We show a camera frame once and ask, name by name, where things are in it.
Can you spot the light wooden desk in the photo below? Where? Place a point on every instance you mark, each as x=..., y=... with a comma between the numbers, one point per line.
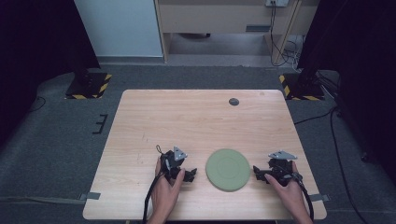
x=218, y=18

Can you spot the person's left hand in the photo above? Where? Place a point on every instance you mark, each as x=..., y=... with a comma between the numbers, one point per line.
x=165, y=191

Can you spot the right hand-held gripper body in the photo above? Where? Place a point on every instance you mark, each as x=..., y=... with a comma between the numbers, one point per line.
x=280, y=169

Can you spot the grey desk label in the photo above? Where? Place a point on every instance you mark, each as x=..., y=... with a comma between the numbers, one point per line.
x=257, y=28

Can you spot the black stand base, striped edge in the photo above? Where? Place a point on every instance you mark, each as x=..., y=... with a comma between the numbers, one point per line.
x=88, y=85
x=300, y=88

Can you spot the grey round table grommet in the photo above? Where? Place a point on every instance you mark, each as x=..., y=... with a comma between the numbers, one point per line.
x=233, y=101

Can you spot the black curtain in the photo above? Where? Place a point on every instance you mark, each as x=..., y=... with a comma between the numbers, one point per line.
x=358, y=46
x=34, y=46

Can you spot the grey tape piece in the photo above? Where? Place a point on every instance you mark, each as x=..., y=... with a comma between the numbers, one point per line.
x=91, y=196
x=320, y=197

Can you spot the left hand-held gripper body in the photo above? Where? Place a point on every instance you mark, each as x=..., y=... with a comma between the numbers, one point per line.
x=170, y=163

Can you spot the large green plate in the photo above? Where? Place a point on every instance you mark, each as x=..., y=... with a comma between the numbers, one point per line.
x=228, y=169

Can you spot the grey power strip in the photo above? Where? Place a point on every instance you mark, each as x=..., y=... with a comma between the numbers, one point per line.
x=276, y=2

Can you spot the white panel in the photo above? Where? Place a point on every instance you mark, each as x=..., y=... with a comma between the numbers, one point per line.
x=118, y=28

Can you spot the person's right hand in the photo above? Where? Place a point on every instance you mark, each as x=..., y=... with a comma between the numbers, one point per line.
x=286, y=193

